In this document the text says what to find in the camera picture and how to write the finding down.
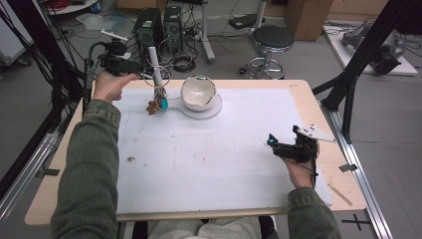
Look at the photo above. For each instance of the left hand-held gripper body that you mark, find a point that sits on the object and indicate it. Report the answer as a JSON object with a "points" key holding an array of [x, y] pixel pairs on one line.
{"points": [[117, 64]]}

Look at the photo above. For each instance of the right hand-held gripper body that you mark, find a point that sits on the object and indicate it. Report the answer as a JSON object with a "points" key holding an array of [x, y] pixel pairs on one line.
{"points": [[300, 151]]}

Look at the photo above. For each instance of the person's right hand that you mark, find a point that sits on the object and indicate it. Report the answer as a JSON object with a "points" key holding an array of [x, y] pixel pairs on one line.
{"points": [[302, 176]]}

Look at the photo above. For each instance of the person's left hand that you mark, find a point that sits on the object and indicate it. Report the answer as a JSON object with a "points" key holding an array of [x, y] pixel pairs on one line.
{"points": [[107, 88]]}

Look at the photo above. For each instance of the black computer tower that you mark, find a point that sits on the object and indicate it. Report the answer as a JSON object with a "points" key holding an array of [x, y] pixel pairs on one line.
{"points": [[147, 26], [172, 26]]}

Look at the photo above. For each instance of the clear plastic sheet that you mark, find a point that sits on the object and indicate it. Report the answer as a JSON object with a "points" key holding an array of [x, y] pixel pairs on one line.
{"points": [[99, 21]]}

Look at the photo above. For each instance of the white ceramic bowl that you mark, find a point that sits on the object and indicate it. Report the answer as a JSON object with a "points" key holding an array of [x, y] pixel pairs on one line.
{"points": [[198, 94]]}

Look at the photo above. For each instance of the white table mat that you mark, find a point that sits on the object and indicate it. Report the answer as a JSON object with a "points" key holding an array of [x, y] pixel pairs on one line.
{"points": [[215, 159]]}

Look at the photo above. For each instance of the thin wooden stick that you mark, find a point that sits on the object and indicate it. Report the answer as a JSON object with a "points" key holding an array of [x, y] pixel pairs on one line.
{"points": [[340, 194]]}

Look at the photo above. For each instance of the white table leg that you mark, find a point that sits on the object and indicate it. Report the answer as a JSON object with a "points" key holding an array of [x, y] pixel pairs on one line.
{"points": [[207, 40], [260, 13]]}

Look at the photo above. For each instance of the round white table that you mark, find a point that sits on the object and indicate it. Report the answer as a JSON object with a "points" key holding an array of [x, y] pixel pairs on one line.
{"points": [[73, 7]]}

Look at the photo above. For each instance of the black round stool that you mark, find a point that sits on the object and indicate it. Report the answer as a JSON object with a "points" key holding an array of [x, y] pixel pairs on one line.
{"points": [[272, 37]]}

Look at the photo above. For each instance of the white floor board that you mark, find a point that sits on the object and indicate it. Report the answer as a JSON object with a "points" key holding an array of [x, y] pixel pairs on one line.
{"points": [[348, 58]]}

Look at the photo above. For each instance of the person's legs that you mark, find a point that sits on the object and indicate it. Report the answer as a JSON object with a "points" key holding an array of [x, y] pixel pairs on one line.
{"points": [[205, 229]]}

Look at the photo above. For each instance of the flat black device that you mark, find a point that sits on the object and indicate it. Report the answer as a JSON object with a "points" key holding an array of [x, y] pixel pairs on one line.
{"points": [[244, 21]]}

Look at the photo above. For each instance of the brown cardboard box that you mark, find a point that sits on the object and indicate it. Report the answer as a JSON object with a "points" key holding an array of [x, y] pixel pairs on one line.
{"points": [[307, 18]]}

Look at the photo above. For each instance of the grey robot device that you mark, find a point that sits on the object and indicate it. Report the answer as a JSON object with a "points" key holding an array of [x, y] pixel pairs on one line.
{"points": [[386, 54]]}

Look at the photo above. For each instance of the aluminium rail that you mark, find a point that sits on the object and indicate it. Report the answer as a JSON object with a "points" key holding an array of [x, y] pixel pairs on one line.
{"points": [[20, 192], [365, 186]]}

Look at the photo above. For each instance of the black metal frame stand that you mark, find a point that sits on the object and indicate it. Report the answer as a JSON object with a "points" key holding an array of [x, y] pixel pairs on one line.
{"points": [[43, 40], [361, 56]]}

